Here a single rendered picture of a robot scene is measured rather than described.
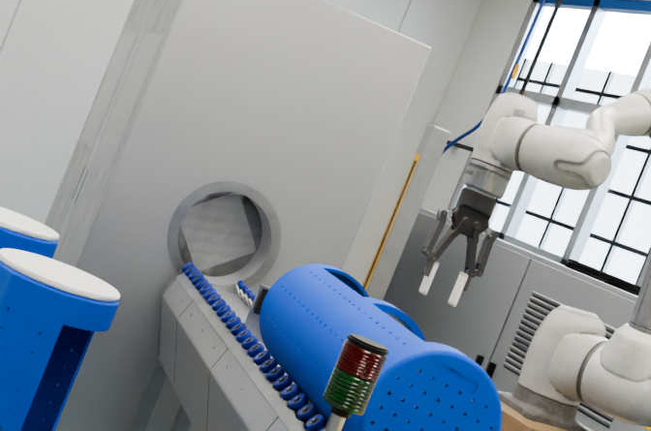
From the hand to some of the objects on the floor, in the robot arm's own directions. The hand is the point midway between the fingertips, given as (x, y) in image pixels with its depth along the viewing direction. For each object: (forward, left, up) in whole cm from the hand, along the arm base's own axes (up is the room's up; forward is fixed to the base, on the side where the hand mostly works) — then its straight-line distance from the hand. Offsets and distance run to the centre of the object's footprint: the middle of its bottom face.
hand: (442, 285), depth 246 cm
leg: (0, -175, -133) cm, 219 cm away
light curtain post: (-36, -118, -134) cm, 182 cm away
